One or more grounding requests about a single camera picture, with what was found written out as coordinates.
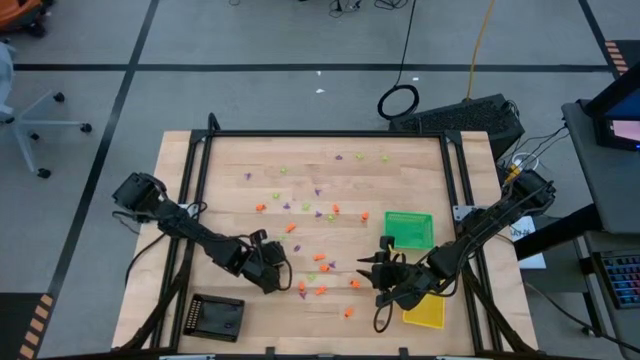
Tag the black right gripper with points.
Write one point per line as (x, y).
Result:
(392, 280)

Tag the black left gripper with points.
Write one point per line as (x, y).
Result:
(267, 272)

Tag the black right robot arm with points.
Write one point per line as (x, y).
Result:
(490, 215)

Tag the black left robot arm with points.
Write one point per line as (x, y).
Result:
(190, 227)

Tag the green plastic basket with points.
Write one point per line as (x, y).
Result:
(410, 230)

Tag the yellow plastic basket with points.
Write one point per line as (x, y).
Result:
(430, 315)

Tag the black table clamp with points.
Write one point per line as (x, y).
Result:
(270, 351)
(403, 351)

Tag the black plastic basket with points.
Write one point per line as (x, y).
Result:
(202, 327)

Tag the white paper sheet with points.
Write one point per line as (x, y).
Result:
(534, 261)

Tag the yellow power plug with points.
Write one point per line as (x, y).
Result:
(512, 172)

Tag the black computer case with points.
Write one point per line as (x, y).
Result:
(460, 117)

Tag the black desk beam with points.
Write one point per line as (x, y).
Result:
(560, 231)

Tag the grey desk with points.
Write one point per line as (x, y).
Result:
(605, 190)

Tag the backlit keyboard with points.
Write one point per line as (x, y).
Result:
(622, 277)

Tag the black monitor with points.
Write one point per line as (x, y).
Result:
(622, 131)

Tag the white office chair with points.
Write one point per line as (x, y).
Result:
(22, 122)

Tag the orange chair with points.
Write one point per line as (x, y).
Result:
(20, 12)

